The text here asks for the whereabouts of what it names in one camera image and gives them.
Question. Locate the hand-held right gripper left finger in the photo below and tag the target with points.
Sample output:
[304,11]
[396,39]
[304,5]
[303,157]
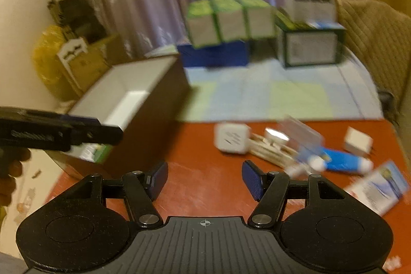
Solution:
[158,179]

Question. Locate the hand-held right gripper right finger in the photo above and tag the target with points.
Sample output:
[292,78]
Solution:
[251,180]

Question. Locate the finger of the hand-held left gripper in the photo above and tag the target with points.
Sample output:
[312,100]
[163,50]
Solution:
[102,132]

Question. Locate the brown and white box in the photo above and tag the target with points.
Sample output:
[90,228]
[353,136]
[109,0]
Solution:
[128,91]

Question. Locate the small blue packet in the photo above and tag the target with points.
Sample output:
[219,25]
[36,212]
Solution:
[301,132]

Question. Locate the blue and white medicine box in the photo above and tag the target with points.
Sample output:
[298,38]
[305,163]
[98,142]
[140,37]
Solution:
[377,189]

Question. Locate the person's left hand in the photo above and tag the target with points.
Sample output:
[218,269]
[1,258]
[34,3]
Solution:
[11,169]

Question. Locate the wooden clothespins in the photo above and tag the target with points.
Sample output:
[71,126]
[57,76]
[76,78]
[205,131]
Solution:
[266,150]

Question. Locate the white square adapter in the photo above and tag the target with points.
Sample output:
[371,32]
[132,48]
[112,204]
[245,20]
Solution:
[231,137]

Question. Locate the cream printed bed sheet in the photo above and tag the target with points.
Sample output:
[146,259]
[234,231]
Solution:
[38,179]

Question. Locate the yellow plastic bag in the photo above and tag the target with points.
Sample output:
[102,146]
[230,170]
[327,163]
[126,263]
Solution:
[45,62]

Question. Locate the brown cardboard box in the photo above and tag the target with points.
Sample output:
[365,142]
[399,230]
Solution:
[96,60]

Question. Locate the white carved chair back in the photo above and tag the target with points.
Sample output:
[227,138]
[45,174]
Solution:
[72,51]

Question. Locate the pale plaid blanket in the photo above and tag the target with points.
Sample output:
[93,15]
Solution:
[257,91]

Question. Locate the blue and white tube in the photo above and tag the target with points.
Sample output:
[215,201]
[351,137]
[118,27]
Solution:
[342,161]

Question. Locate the small white cube box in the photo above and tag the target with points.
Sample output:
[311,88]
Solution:
[358,140]

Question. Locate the dark handbag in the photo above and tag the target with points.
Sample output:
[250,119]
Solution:
[77,14]

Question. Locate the blue cardboard box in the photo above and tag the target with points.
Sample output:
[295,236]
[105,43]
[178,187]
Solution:
[213,54]

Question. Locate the dark green box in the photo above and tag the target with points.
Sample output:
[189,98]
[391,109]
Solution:
[308,46]

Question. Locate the stack of green tissue packs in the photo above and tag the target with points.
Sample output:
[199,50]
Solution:
[229,20]

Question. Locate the beige quilted cushion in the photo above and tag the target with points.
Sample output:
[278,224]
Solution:
[372,46]

